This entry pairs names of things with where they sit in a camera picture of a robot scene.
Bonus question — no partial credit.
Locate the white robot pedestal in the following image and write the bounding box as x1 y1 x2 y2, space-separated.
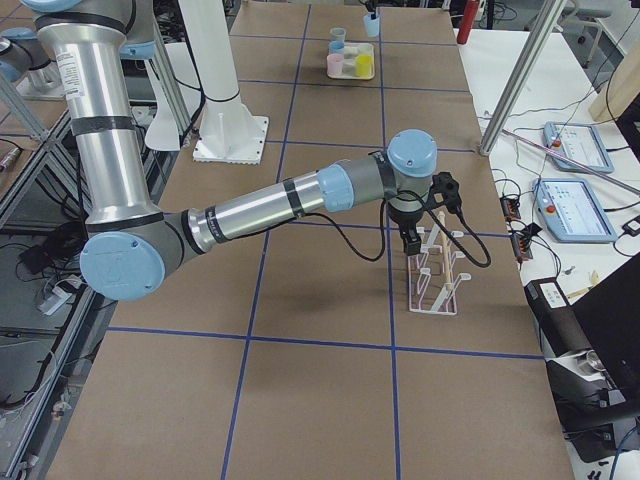
179 0 269 164

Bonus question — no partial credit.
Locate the pink plastic cup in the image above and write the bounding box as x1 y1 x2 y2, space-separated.
326 53 344 78

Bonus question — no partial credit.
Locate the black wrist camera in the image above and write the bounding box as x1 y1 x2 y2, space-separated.
430 172 462 214

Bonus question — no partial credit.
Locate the aluminium frame post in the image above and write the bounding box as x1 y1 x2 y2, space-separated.
479 0 566 156

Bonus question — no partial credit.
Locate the metal reacher grabber stick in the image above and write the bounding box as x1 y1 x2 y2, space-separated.
501 129 640 197

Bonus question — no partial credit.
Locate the teach pendant tablet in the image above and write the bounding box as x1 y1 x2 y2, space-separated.
532 178 617 244
543 122 614 174

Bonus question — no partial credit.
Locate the black box device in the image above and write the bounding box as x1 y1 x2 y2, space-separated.
524 278 592 357

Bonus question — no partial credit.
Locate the red bottle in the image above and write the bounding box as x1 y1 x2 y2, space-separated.
456 0 480 45

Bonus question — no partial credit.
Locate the cream serving tray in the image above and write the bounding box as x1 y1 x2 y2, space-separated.
331 42 375 81

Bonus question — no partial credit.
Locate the near teach pendant tablet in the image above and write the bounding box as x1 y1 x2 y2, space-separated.
532 178 617 244

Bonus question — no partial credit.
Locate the light blue plastic cup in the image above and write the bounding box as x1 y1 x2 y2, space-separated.
363 12 380 38

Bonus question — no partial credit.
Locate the far teach pendant tablet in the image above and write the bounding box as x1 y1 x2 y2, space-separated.
543 122 614 174

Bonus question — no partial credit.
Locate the black camera cable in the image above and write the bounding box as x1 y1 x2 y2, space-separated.
305 189 492 269

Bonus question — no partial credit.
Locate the black monitor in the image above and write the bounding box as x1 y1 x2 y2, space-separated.
572 114 640 401

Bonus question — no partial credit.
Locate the yellow plastic cup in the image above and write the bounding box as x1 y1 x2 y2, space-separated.
354 54 373 79

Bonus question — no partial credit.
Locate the grey plastic cup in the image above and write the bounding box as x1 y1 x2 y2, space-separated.
329 27 346 42

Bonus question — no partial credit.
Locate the white wire cup rack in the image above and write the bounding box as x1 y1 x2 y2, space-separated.
406 224 472 316

